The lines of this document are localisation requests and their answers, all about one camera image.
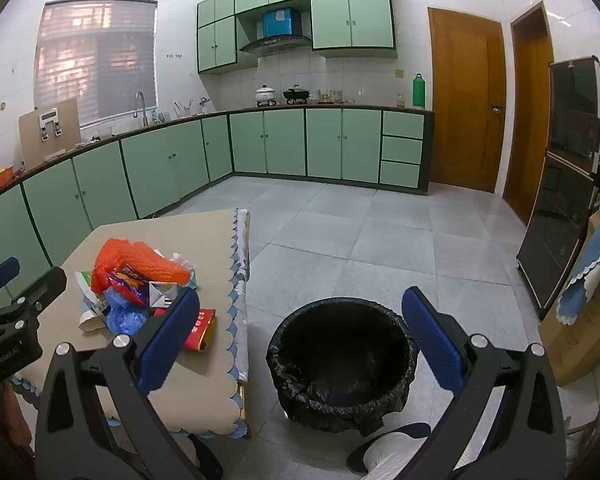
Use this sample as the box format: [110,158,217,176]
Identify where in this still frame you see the table with beige cloth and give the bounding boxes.
[10,208,253,438]

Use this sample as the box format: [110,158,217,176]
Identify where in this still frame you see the silver carton box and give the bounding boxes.
[147,281,181,309]

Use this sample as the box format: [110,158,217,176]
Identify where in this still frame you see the wooden board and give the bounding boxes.
[19,98,83,171]

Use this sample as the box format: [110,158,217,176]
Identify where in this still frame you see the black lined trash bin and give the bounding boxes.
[266,297,421,436]

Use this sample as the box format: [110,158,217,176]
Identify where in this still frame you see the wide wooden door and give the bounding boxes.
[427,6,507,193]

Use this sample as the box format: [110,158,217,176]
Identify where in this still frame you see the window blind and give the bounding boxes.
[34,0,159,128]

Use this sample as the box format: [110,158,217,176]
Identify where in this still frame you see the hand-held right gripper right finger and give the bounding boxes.
[401,286,567,480]

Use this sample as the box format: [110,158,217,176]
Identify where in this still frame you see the cardboard box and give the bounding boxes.
[537,210,600,387]

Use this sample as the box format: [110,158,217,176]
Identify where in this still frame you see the blue plastic bag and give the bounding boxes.
[102,285,153,335]

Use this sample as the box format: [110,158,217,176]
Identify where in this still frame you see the black glass cabinet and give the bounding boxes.
[516,56,600,316]

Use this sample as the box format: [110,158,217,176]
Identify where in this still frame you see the black wok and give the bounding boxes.
[282,85,311,105]

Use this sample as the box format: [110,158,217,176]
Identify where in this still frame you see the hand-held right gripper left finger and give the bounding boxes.
[34,289,221,480]

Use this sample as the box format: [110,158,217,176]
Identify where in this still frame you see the orange mesh bag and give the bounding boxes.
[91,238,192,295]

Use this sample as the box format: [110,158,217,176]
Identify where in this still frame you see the black range hood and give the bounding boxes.
[239,34,312,57]

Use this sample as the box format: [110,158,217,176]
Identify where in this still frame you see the white bracket on board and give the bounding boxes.
[38,108,63,141]

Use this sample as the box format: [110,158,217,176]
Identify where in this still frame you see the green base cabinets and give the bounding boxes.
[0,107,436,311]

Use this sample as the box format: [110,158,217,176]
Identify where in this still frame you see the dark blue slipper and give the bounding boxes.
[187,432,223,480]
[346,422,431,475]

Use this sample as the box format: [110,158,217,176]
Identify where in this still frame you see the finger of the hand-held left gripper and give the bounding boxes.
[0,257,21,298]
[10,266,68,314]

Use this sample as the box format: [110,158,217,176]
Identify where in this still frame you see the red packet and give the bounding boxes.
[152,307,217,352]

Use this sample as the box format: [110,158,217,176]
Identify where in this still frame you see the blue box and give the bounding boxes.
[262,7,303,38]

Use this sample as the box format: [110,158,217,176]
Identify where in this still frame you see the narrow wooden door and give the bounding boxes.
[502,1,555,226]

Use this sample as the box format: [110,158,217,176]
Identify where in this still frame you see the purple snack packet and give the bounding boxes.
[105,262,153,303]

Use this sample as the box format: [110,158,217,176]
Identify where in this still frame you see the green wall cabinets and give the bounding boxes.
[196,0,398,75]

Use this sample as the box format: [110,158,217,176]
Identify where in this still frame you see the white green plastic bag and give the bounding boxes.
[75,270,112,333]

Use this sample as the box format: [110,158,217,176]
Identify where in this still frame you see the person's leg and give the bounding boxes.
[365,432,431,480]

